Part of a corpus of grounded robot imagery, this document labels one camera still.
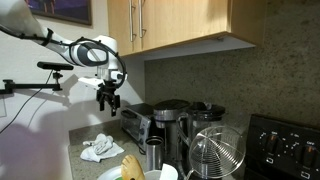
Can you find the glass blender with black lid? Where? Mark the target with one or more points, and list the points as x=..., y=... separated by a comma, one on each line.
x=206, y=115

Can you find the black silver coffee maker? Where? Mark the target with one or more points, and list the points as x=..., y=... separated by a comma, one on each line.
x=170, y=115

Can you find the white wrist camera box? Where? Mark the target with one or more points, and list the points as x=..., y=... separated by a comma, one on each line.
x=90, y=82

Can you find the dark framed wall picture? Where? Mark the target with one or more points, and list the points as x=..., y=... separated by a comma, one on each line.
x=66, y=8

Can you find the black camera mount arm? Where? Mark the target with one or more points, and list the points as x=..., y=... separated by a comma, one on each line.
x=30, y=86

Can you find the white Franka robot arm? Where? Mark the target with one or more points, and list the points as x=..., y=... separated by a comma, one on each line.
x=20, y=20

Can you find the clear glass ribbed jug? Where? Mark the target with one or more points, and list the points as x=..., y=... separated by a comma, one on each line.
x=216, y=153

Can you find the white bowl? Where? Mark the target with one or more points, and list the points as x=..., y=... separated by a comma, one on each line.
x=155, y=175

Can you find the white plate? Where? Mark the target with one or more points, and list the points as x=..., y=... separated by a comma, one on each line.
x=110, y=175

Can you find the stainless steel travel mug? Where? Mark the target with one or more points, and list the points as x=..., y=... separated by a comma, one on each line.
x=154, y=153

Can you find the crumpled white cloth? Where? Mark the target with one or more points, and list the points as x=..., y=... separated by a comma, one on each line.
x=100, y=146

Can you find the black stove control panel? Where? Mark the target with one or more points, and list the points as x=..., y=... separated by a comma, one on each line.
x=286, y=146

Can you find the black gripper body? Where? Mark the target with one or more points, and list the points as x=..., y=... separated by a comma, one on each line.
x=108, y=90

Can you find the black stove knob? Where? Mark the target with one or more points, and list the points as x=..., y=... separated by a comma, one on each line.
x=274, y=144
x=310, y=155

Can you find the black bar-shaped camera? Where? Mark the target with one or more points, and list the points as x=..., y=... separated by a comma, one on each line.
x=55, y=66

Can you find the silver toaster oven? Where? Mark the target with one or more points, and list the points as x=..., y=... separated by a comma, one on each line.
x=133, y=123

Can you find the wooden slotted spoon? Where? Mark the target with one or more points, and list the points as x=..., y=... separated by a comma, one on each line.
x=131, y=168

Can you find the wooden wall cabinet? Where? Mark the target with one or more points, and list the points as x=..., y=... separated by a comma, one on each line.
x=180, y=20

